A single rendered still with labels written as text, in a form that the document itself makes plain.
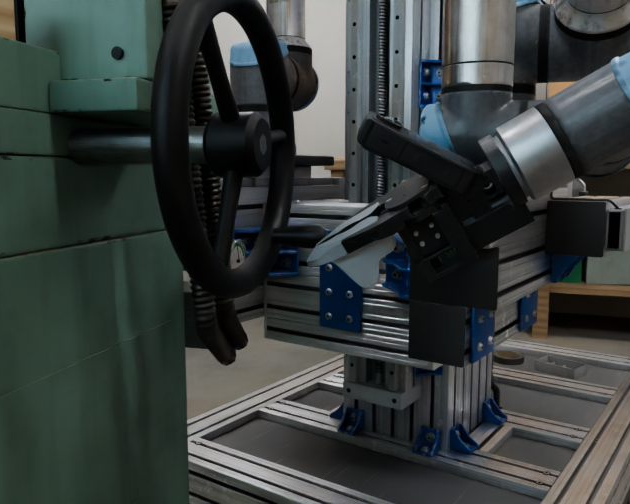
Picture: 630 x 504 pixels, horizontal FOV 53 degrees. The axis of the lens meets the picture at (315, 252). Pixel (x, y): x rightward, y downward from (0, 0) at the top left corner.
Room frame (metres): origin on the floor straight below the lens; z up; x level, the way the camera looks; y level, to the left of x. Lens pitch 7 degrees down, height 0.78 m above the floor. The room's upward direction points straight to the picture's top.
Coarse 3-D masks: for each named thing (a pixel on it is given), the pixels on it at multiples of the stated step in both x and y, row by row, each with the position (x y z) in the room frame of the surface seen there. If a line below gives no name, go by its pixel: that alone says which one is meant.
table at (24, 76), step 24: (0, 48) 0.55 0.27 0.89; (24, 48) 0.58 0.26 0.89; (0, 72) 0.55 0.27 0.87; (24, 72) 0.58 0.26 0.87; (48, 72) 0.61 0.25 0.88; (0, 96) 0.55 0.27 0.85; (24, 96) 0.58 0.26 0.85; (48, 96) 0.61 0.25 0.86; (72, 96) 0.60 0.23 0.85; (96, 96) 0.59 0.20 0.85; (120, 96) 0.59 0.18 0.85; (144, 96) 0.60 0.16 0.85; (120, 120) 0.69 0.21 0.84; (144, 120) 0.69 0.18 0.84
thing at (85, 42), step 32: (32, 0) 0.64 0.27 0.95; (64, 0) 0.63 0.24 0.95; (96, 0) 0.62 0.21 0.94; (128, 0) 0.61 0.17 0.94; (160, 0) 0.63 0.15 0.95; (32, 32) 0.64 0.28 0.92; (64, 32) 0.63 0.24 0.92; (96, 32) 0.62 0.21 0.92; (128, 32) 0.61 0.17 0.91; (160, 32) 0.63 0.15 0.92; (64, 64) 0.63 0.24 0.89; (96, 64) 0.62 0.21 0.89; (128, 64) 0.61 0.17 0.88
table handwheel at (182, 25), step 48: (192, 0) 0.51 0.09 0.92; (240, 0) 0.58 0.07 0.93; (192, 48) 0.49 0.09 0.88; (288, 96) 0.71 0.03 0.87; (96, 144) 0.62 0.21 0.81; (144, 144) 0.61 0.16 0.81; (192, 144) 0.60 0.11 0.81; (240, 144) 0.57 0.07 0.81; (288, 144) 0.72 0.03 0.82; (192, 192) 0.48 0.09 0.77; (288, 192) 0.71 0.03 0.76; (192, 240) 0.49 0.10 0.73; (240, 288) 0.57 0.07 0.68
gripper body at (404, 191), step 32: (416, 192) 0.57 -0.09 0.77; (448, 192) 0.58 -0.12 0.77; (480, 192) 0.58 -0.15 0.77; (512, 192) 0.55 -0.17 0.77; (416, 224) 0.58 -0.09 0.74; (448, 224) 0.57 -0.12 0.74; (480, 224) 0.58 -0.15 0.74; (512, 224) 0.58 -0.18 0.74; (416, 256) 0.59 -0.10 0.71; (448, 256) 0.59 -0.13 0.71
